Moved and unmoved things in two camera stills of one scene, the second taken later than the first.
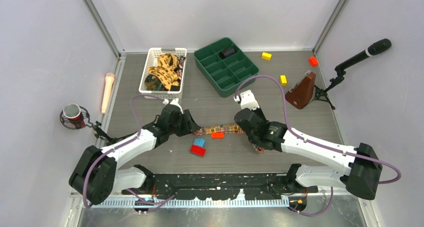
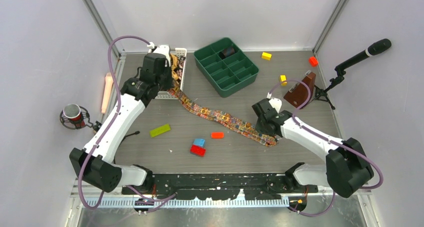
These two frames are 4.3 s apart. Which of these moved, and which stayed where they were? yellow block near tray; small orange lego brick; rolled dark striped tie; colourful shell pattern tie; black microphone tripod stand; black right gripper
Moved: colourful shell pattern tie; black right gripper
Stayed: yellow block near tray; rolled dark striped tie; black microphone tripod stand; small orange lego brick
